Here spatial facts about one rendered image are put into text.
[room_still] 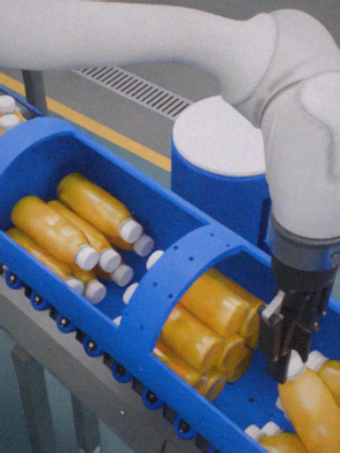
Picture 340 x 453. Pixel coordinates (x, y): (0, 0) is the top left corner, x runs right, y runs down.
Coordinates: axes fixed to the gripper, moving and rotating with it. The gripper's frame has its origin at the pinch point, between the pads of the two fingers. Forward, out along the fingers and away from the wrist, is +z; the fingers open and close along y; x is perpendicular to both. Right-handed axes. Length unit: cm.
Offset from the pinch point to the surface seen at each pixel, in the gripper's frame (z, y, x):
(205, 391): 22.1, -1.3, 12.7
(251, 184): 24, 43, 40
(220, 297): 7.3, 5.2, 16.2
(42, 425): 90, -4, 64
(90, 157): 15, 19, 62
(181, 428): 27.9, -6.1, 13.3
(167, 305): 3.9, -3.5, 18.9
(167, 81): 127, 161, 182
